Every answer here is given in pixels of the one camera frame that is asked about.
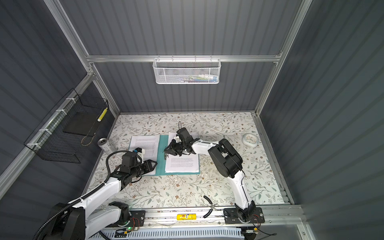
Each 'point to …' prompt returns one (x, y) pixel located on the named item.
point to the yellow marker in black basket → (102, 114)
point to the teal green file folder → (160, 170)
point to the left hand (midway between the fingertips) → (155, 163)
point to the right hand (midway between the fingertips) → (165, 152)
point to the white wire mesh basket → (186, 71)
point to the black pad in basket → (82, 123)
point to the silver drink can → (106, 146)
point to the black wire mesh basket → (66, 133)
